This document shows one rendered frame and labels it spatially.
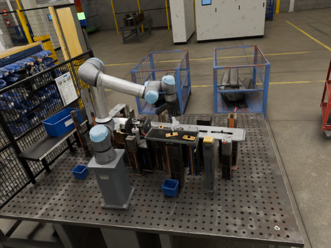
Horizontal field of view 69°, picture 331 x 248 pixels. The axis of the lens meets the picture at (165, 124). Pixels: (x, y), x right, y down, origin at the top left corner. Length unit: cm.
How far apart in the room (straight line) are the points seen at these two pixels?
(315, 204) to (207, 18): 789
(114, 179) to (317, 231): 190
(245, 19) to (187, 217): 863
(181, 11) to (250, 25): 256
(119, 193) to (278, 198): 112
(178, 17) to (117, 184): 850
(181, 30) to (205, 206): 852
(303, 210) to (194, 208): 137
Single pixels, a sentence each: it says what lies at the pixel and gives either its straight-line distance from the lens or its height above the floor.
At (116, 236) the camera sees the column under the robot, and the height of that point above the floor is 43.
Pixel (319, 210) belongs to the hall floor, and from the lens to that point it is 293.
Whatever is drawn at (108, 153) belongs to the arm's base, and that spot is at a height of 116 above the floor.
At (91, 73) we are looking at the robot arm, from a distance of 143.
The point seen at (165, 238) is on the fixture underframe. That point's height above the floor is 56.
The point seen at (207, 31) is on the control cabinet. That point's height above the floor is 41.
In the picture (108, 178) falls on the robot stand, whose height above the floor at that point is 100.
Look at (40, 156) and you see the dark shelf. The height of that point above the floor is 103.
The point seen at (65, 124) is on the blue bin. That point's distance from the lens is 236.
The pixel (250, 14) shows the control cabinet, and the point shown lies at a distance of 978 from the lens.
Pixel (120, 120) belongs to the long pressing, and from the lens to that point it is 237.
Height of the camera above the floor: 208
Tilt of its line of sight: 30 degrees down
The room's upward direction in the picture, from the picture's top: 8 degrees counter-clockwise
